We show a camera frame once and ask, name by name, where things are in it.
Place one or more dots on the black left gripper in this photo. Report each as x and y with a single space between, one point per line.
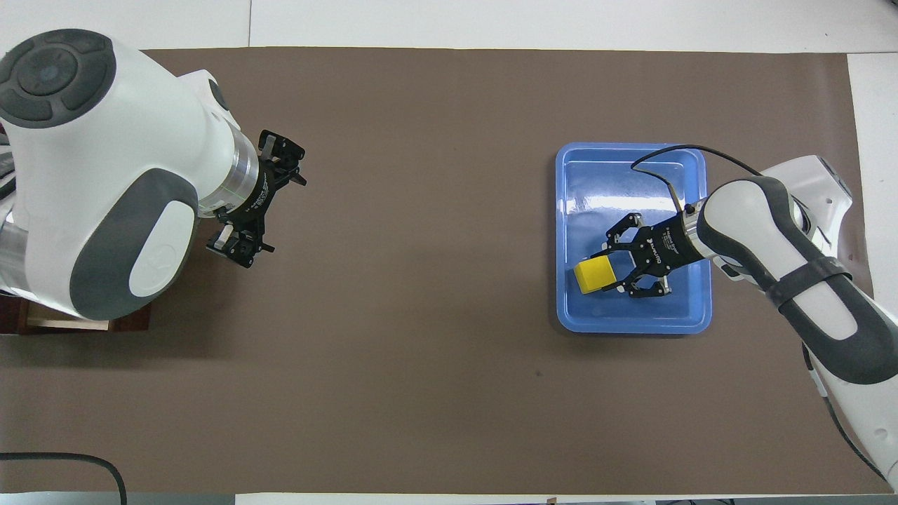
259 196

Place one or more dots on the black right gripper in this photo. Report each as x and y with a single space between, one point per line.
670 245

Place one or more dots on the yellow block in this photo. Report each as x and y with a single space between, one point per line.
595 275

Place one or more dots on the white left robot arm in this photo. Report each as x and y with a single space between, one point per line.
105 175

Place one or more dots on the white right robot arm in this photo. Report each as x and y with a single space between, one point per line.
807 280

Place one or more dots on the blue plastic tray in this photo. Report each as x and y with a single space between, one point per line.
603 189

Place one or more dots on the brown table mat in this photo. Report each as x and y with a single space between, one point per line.
421 315

